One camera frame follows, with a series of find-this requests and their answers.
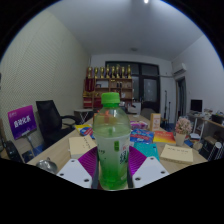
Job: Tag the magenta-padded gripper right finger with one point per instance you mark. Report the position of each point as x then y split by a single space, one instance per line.
150 171

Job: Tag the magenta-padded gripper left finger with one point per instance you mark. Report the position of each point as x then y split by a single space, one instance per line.
75 173

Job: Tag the green drink bottle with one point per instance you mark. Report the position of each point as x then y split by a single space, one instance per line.
111 143

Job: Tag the teal book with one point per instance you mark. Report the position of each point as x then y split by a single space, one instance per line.
146 150

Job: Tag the pale yellow book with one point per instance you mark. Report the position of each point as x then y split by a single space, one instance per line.
176 154
81 146

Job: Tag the blue printed book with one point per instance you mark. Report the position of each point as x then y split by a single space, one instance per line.
141 136

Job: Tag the orange book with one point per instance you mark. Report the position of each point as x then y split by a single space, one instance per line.
164 137

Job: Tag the blue and yellow book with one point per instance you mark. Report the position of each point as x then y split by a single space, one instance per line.
85 130

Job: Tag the pink printed box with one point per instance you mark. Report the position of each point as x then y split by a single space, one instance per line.
138 125

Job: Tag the small standing card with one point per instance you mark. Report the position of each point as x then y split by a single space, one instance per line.
155 122

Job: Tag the pink flowers in white pot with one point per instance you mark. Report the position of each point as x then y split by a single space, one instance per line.
183 126

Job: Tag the black office chair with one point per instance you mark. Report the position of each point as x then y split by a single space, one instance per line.
50 118

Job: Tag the small white round table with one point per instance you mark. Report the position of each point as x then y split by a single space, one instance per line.
83 111

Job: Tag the black mesh chair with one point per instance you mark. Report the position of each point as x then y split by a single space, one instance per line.
13 151

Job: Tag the white round stool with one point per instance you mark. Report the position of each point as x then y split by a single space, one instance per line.
216 148

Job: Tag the black tripod stand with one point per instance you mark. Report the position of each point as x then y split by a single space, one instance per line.
165 103

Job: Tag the purple sign board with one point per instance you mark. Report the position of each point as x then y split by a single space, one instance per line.
21 121

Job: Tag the cluttered side desk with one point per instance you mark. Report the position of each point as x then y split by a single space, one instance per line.
213 125

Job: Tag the black computer monitor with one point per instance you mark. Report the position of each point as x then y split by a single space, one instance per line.
196 105

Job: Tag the black framed glass door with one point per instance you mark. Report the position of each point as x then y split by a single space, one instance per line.
149 86

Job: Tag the wooden shelf unit with trophies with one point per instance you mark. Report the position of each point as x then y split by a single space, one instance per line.
116 85

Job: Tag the white air conditioner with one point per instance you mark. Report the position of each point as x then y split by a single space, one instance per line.
179 69

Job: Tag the ceiling tube light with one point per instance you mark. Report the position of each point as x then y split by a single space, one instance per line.
146 1

